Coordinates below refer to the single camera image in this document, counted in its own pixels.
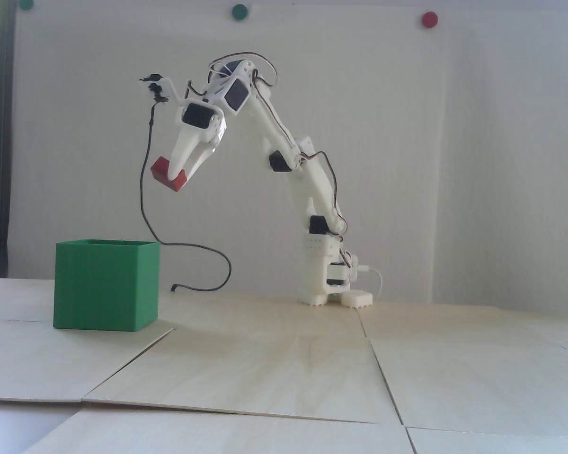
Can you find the white robot arm with base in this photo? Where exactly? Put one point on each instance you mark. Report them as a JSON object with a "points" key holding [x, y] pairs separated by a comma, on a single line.
{"points": [[312, 189]]}

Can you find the dark window frame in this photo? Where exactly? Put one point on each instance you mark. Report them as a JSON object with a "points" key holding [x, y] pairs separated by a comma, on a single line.
{"points": [[2, 142]]}

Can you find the white gripper with motor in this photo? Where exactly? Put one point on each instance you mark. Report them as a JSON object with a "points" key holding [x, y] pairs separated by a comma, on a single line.
{"points": [[196, 124]]}

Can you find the green open box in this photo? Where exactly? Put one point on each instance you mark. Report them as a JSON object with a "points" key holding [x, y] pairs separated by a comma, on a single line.
{"points": [[104, 288]]}

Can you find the white backdrop sheet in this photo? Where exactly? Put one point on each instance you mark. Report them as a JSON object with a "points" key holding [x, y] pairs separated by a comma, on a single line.
{"points": [[75, 142]]}

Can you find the red block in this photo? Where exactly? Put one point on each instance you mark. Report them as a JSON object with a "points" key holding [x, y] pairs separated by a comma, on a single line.
{"points": [[160, 170]]}

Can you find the red round magnet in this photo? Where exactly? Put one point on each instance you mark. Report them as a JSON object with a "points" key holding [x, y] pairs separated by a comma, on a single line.
{"points": [[430, 20]]}

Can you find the green round magnet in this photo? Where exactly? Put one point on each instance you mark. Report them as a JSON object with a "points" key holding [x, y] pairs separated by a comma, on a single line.
{"points": [[239, 12], [26, 4]]}

